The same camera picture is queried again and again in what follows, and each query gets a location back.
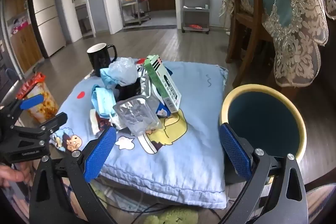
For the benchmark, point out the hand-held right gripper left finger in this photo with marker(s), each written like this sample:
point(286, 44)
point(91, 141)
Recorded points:
point(101, 154)

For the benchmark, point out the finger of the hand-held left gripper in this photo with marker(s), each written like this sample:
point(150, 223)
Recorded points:
point(31, 102)
point(53, 121)

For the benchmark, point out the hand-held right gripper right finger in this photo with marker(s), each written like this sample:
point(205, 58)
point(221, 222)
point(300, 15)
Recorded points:
point(233, 153)

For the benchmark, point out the blue face mask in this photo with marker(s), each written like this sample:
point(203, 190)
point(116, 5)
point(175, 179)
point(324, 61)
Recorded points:
point(102, 100)
point(106, 78)

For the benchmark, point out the silver blister pack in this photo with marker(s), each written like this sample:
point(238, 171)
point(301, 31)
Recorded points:
point(136, 113)

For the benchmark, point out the black cup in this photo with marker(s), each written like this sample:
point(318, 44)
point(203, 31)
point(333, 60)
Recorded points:
point(127, 91)

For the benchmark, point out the silver foil pack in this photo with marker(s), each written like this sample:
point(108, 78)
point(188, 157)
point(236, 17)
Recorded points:
point(147, 85)

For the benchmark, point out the clear plastic bag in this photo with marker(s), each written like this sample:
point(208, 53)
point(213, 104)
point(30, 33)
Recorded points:
point(123, 71)

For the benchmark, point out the green medicine box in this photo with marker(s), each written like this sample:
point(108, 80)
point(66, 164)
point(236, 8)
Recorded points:
point(162, 82)

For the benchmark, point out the person's left hand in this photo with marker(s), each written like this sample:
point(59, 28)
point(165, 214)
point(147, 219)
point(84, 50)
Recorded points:
point(10, 174)

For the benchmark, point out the orange snack bag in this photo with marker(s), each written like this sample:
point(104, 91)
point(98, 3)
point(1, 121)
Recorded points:
point(44, 100)

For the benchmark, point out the white paper scrap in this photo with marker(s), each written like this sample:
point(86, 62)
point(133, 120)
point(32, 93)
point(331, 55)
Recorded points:
point(94, 121)

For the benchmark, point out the blue cartoon blanket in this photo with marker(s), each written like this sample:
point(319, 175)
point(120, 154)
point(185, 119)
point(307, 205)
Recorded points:
point(183, 161)

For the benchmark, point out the blue packet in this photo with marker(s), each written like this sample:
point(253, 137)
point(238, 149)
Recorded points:
point(162, 111)

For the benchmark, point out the black mug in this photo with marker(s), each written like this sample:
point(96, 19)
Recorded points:
point(101, 58)

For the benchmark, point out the green plush cloth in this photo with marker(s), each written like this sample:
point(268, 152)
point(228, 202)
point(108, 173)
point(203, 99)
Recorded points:
point(178, 216)

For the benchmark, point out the white refrigerator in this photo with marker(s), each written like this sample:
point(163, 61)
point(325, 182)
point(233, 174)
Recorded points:
point(47, 16)

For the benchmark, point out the wooden chair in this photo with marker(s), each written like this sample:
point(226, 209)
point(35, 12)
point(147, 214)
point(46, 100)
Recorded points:
point(252, 24)

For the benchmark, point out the grey storage trolley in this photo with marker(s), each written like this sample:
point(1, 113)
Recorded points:
point(195, 9)

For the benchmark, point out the teal lace tablecloth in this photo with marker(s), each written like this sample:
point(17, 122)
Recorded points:
point(288, 3)

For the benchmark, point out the wooden wall cabinet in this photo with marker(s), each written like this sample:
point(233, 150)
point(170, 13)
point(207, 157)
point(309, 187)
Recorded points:
point(23, 43)

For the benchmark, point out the pink wall sticker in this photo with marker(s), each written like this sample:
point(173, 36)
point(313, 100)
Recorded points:
point(18, 25)

